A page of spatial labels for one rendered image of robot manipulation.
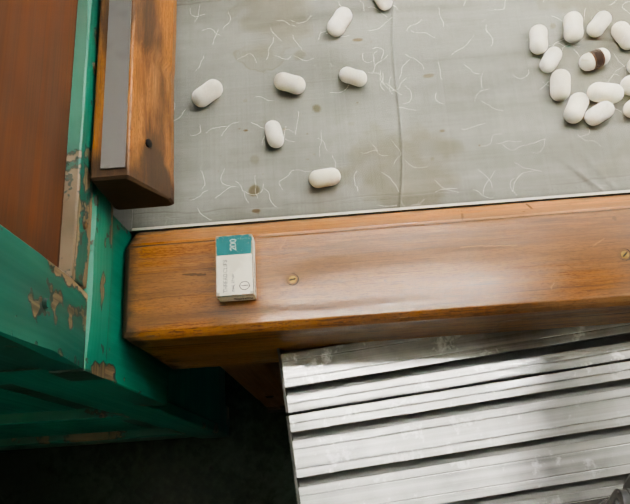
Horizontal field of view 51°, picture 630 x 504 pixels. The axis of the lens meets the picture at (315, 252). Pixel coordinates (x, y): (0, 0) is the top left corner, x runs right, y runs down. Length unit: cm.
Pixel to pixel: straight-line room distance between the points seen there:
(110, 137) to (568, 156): 46
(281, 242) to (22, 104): 26
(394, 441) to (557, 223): 27
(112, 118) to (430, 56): 36
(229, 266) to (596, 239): 35
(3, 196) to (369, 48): 44
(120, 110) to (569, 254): 44
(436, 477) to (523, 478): 8
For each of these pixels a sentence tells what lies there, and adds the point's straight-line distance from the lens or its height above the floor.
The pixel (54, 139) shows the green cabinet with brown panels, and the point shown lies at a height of 90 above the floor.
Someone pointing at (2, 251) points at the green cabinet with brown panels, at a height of 98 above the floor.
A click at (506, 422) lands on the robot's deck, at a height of 67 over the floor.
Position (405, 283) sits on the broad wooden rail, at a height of 76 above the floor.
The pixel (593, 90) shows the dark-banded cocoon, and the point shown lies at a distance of 76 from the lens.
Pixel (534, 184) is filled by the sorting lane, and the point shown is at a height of 74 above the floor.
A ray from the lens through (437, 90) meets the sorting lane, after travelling 75.
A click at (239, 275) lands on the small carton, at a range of 61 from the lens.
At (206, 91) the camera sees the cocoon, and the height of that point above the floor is 76.
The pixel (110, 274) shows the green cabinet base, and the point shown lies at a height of 79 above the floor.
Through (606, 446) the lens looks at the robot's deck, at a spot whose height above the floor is 67.
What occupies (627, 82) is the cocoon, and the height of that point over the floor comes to 76.
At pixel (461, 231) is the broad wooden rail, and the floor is 76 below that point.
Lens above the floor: 136
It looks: 70 degrees down
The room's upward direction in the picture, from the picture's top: 9 degrees counter-clockwise
